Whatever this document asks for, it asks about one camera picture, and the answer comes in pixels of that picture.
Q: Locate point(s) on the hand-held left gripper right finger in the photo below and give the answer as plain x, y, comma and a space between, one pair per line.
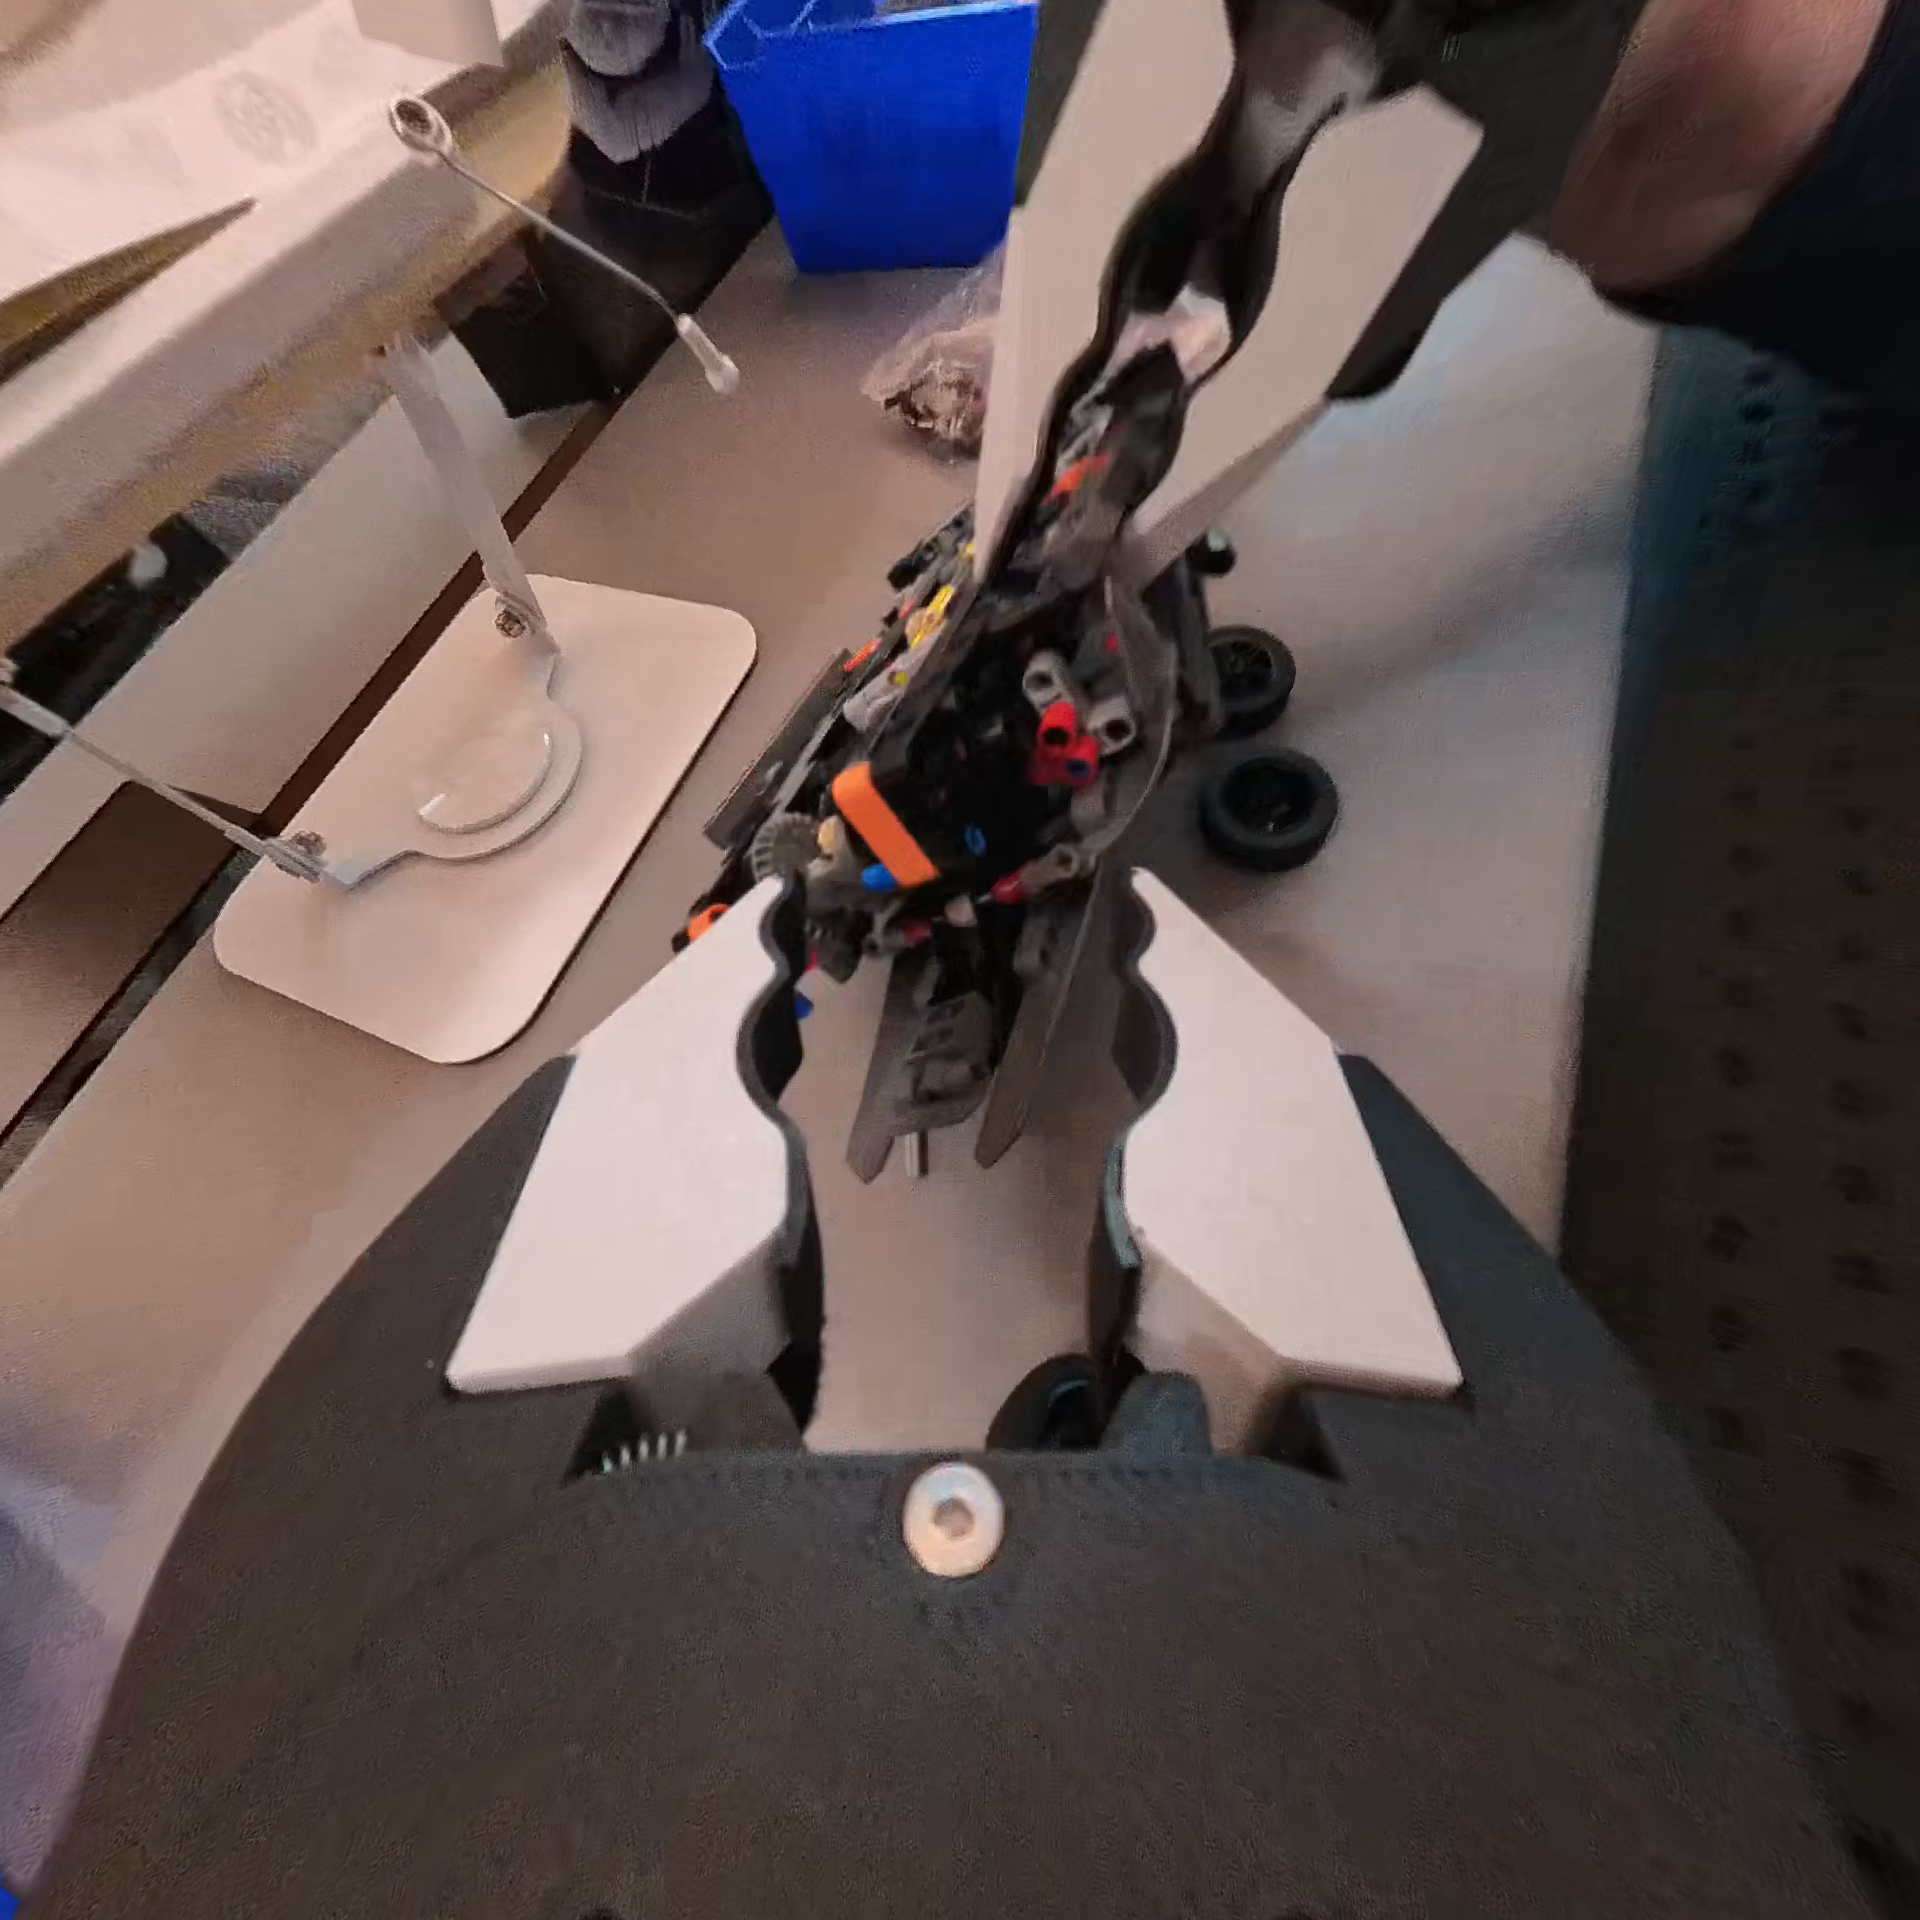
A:
1292, 1200

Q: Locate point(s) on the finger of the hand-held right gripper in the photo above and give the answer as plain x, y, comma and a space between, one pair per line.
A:
1352, 253
1081, 194

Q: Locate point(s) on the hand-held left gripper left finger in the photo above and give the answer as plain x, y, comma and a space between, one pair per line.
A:
632, 1200

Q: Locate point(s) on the black lego wheel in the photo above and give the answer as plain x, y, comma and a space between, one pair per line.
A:
1050, 1409
1267, 808
1254, 685

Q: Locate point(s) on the lego car chassis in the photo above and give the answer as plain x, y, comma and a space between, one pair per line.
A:
959, 782

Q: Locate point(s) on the person's right forearm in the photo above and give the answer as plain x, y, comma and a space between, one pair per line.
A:
1875, 225

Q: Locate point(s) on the plastic bag with lego pieces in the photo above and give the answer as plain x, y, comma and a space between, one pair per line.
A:
937, 382

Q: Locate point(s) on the person's right hand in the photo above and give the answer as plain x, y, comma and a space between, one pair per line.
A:
1725, 119

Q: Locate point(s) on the blue plastic bin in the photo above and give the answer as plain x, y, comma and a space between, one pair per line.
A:
884, 152

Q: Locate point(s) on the white metal stand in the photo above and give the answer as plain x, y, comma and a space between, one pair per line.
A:
632, 748

